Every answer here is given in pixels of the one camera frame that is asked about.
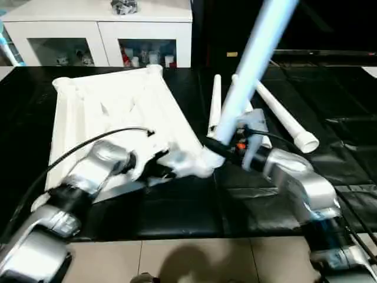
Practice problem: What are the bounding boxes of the white plastic table top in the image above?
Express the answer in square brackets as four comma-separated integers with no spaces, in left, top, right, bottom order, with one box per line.
[46,65,216,204]

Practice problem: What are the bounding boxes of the white plastic table leg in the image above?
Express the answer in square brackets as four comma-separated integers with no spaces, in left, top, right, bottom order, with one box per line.
[200,0,301,172]
[207,74,222,137]
[232,74,273,149]
[254,80,320,154]

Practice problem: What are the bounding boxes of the black work mat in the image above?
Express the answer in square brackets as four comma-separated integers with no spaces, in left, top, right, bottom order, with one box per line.
[0,65,377,242]

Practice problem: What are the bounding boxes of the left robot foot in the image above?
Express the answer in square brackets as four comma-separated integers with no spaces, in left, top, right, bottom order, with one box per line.
[133,272,160,283]

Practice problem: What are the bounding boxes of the white glass-door cabinet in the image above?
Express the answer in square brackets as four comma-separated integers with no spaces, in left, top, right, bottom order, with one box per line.
[0,0,194,68]

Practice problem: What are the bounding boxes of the small dark figurines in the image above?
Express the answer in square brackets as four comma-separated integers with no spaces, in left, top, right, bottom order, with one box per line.
[56,53,95,65]

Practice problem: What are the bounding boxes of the large black cabinet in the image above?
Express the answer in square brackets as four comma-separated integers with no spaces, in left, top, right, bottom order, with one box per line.
[191,0,377,68]

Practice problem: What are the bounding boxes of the small grey metal object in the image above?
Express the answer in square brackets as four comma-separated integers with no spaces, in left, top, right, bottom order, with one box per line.
[111,0,139,15]

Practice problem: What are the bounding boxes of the light blue plastic object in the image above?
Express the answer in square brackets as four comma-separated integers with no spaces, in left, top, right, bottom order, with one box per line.
[0,29,18,67]

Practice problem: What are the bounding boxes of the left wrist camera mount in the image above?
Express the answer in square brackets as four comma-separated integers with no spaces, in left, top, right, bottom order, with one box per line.
[138,147,171,167]

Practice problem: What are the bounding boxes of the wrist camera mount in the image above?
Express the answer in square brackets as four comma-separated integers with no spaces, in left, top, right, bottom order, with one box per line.
[138,147,171,167]
[236,109,269,169]

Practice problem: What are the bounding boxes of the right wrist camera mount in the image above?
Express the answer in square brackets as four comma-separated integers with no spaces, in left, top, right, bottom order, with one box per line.
[236,109,269,169]

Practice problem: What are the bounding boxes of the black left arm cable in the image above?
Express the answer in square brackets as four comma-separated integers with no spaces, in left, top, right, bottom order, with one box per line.
[0,127,155,236]

